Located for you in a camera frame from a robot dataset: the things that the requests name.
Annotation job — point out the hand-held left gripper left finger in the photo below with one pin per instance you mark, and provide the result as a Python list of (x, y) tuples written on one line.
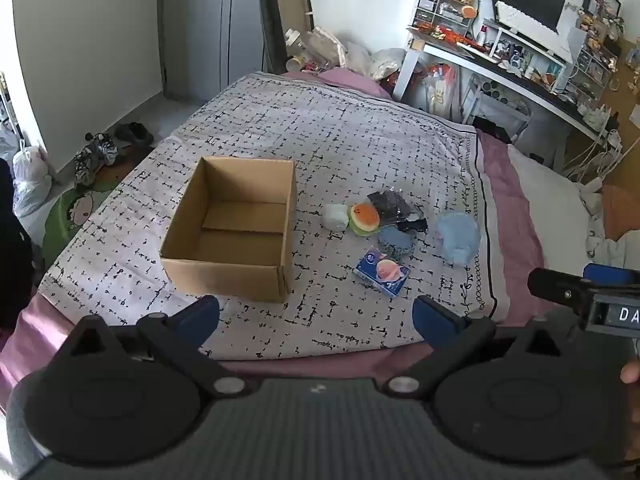
[(200, 317)]

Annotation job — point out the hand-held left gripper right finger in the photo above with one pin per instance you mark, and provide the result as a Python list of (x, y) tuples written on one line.
[(429, 320)]

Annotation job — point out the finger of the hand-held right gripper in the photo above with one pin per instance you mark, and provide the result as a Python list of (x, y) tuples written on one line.
[(550, 285), (607, 274)]

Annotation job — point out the brown cardboard box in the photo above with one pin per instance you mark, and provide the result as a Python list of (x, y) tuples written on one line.
[(225, 275)]

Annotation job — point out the blue tissue packet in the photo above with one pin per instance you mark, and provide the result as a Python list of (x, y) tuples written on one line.
[(382, 272)]

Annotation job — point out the blue-grey cloth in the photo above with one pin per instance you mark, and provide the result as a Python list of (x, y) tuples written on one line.
[(395, 241)]

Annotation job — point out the light blue plush toy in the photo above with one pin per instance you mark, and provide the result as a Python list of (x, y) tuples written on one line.
[(457, 235)]

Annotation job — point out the orange bun squishy toy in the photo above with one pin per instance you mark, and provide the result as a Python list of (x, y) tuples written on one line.
[(365, 217)]

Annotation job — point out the person's right hand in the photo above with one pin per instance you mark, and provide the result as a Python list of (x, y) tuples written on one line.
[(631, 373)]

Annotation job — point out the grey crumpled cloth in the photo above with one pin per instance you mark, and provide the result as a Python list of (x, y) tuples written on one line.
[(615, 250)]

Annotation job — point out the white pillow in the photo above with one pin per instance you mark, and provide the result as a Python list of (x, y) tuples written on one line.
[(550, 200)]

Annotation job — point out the black item in clear bag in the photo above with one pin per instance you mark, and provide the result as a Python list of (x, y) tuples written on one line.
[(392, 205)]

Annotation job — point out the white power strip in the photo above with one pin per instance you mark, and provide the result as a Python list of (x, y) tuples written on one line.
[(614, 141)]

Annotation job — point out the green cartoon rug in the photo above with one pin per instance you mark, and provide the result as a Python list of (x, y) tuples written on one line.
[(75, 210)]

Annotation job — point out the patterned sneaker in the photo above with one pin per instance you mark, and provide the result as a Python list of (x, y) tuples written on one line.
[(104, 147), (85, 166)]

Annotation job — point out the dark slipper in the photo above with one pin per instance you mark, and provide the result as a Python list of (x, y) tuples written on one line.
[(125, 132), (144, 135)]

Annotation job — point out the dark cloth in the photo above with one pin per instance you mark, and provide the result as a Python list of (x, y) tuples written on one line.
[(14, 255)]

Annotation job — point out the white black-patterned blanket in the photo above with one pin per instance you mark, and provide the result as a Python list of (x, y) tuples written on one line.
[(350, 135)]

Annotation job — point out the tall clear drawer organizer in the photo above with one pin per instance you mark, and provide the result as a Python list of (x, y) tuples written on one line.
[(592, 62)]

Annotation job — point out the white desk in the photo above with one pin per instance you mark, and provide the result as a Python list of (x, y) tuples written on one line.
[(505, 72)]

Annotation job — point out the white tied plastic bag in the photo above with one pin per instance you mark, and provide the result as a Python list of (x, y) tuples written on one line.
[(29, 177)]

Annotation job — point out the snack-filled plastic bag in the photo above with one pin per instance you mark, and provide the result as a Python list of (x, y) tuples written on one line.
[(440, 85)]

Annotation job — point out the white monitor riser shelf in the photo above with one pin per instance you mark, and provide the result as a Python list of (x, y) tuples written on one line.
[(530, 42)]

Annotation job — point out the white crumpled plastic bag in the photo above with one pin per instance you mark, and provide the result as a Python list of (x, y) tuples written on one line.
[(385, 60)]

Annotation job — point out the white keyboard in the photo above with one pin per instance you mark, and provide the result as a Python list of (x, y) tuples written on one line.
[(525, 17)]

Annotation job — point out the clear plastic bag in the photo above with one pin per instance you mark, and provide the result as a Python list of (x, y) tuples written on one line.
[(327, 47)]

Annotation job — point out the grey wardrobe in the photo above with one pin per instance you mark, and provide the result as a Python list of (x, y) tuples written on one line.
[(210, 25)]

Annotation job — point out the clear plastic bottle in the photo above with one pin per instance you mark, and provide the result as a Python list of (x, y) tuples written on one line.
[(296, 41)]

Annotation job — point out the dark leaning board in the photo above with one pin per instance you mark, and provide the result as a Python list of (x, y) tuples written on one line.
[(272, 30)]

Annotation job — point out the leaning cardboard sheet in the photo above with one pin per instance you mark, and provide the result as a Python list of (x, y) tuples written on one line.
[(295, 0)]

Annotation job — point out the black picture frame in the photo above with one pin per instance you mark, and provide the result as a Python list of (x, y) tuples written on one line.
[(597, 0)]

